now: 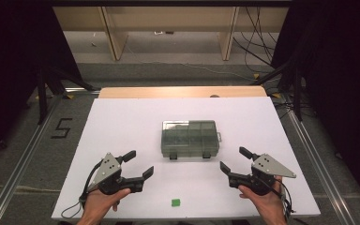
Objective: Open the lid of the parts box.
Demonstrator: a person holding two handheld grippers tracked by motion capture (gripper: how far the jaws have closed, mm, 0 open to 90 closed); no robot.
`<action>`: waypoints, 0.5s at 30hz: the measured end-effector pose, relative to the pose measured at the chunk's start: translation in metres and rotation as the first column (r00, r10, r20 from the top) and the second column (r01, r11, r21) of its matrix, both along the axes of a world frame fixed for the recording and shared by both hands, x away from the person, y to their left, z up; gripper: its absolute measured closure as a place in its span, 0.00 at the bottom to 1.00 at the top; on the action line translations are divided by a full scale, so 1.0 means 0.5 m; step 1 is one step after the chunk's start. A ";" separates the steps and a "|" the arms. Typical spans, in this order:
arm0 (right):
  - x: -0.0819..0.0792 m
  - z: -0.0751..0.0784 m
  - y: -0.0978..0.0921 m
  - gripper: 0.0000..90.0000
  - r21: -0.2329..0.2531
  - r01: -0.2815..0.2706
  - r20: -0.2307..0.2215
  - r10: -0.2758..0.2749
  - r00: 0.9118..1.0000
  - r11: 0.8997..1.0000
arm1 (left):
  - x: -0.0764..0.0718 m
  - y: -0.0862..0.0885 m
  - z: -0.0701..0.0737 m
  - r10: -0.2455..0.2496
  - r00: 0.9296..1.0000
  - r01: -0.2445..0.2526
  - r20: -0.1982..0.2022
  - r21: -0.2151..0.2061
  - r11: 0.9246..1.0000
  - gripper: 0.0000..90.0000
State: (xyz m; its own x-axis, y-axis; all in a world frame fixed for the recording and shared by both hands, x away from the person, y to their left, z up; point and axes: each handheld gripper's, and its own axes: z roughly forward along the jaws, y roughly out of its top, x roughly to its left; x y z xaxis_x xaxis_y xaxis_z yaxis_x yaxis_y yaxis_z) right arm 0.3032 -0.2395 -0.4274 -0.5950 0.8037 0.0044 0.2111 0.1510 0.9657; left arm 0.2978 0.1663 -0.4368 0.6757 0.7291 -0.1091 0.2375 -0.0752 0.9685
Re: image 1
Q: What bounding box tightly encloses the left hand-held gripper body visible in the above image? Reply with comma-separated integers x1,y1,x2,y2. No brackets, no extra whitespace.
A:
87,152,145,196

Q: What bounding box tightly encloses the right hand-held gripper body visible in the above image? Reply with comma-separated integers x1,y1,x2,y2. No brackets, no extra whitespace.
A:
228,153,297,197

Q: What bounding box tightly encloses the clear plastic compartment box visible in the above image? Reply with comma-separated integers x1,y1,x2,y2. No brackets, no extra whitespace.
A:
160,120,223,160

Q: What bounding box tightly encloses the person's left hand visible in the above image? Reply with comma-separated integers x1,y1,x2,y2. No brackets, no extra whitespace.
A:
81,187,132,221

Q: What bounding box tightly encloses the person's right hand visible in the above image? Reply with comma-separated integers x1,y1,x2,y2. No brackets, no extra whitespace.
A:
237,175,286,221

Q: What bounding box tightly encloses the white foam board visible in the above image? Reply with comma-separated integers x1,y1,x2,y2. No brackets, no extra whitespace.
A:
51,97,322,220

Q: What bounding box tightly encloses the light wooden table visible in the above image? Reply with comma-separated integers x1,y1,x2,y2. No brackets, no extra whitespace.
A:
97,85,268,99

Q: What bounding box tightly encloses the black tripod stand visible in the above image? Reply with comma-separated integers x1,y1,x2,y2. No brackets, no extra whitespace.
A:
37,66,97,126
250,59,305,122

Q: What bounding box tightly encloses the dark curtain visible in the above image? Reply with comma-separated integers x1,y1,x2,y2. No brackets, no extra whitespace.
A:
271,0,360,215
0,0,83,165

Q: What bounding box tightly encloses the light wooden desk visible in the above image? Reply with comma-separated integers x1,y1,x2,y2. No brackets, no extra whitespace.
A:
52,6,291,62

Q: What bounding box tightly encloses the right hand-held gripper cable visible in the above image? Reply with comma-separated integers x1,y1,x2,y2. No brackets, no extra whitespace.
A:
273,177,296,219

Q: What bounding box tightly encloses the aluminium floor rail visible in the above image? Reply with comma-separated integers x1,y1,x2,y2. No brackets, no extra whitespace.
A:
0,93,65,225
282,106,359,225

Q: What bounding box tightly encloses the thin white floor cable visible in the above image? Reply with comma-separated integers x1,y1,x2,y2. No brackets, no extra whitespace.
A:
123,43,255,83

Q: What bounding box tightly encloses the bundle of black cables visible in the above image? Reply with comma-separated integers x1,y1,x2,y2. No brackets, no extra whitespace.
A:
232,7,279,73

